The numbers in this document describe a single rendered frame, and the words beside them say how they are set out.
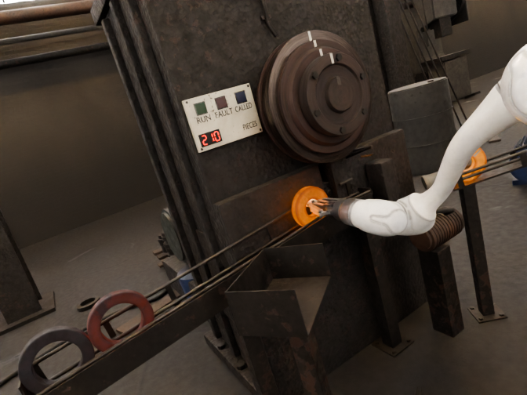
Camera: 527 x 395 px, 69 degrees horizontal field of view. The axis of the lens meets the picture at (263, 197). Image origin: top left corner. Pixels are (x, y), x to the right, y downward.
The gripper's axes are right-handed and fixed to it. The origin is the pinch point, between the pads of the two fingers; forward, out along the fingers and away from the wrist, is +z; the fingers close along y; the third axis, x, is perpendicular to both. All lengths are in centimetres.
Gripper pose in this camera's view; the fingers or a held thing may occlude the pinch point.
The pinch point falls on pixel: (310, 202)
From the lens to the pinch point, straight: 144.9
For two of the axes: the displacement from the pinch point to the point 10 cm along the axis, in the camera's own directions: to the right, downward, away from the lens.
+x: -2.5, -9.3, -2.8
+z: -5.1, -1.2, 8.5
